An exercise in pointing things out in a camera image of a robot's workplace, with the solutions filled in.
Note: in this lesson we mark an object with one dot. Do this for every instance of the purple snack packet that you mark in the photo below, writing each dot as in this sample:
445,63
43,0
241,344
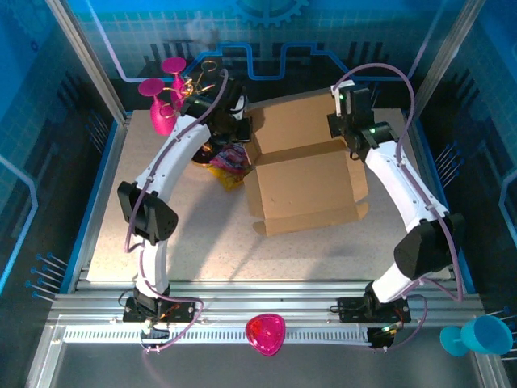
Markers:
232,157

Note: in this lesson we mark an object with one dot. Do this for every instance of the pink triangular bowl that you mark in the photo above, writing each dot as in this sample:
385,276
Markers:
264,333

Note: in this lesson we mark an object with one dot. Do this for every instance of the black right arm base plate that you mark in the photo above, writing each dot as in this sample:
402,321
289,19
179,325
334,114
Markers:
351,309

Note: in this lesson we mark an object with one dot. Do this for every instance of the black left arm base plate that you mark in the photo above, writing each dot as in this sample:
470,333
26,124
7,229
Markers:
182,309

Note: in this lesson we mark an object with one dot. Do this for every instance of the small pink goblet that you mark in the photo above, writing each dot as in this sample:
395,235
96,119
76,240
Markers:
173,64

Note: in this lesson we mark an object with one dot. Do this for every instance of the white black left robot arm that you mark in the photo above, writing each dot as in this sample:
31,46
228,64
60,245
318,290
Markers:
173,153

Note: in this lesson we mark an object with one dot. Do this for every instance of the aluminium frame rail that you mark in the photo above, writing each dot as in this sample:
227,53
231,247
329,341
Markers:
262,299

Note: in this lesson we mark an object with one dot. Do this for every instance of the large pink goblet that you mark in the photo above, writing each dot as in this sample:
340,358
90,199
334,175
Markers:
163,119

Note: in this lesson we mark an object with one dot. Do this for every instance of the brown cardboard paper box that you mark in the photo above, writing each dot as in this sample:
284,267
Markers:
303,190

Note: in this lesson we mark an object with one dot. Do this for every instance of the aluminium frame post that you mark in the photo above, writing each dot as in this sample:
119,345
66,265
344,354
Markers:
444,56
89,60

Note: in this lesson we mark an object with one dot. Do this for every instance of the aluminium side rail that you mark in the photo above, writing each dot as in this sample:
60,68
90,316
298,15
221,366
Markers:
101,194
426,169

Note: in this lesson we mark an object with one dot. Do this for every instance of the blue goblet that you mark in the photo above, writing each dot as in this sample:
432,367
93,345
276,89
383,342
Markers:
486,335

